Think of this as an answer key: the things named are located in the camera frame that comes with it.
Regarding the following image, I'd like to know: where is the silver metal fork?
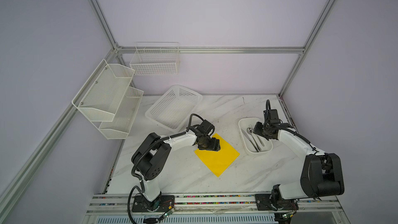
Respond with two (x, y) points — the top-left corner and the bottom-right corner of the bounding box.
(249, 125), (265, 147)

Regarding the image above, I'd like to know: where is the white rectangular plastic tray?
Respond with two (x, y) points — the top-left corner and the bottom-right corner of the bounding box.
(238, 117), (274, 157)

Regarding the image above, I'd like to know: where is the white perforated plastic basket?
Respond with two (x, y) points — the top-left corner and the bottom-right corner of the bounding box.
(145, 85), (203, 133)

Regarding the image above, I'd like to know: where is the silver metal knife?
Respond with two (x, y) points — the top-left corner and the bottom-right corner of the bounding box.
(241, 129), (259, 152)

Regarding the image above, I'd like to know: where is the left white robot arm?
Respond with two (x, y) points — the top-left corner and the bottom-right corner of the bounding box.
(127, 114), (221, 224)

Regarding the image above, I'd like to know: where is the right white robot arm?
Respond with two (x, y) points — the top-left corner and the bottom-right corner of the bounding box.
(254, 109), (345, 211)

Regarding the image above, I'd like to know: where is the white two-tier mesh shelf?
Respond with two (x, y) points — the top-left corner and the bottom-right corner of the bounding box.
(72, 60), (144, 140)

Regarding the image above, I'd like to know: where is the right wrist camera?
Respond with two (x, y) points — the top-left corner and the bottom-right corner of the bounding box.
(263, 100), (280, 126)

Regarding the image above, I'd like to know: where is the white wire wall basket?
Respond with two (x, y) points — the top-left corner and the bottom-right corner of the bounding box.
(130, 42), (180, 76)

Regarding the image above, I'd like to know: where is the aluminium front mounting rail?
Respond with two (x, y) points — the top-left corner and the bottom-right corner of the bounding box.
(83, 192), (350, 224)

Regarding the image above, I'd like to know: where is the aluminium cage frame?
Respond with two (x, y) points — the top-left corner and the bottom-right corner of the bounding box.
(1, 0), (326, 192)

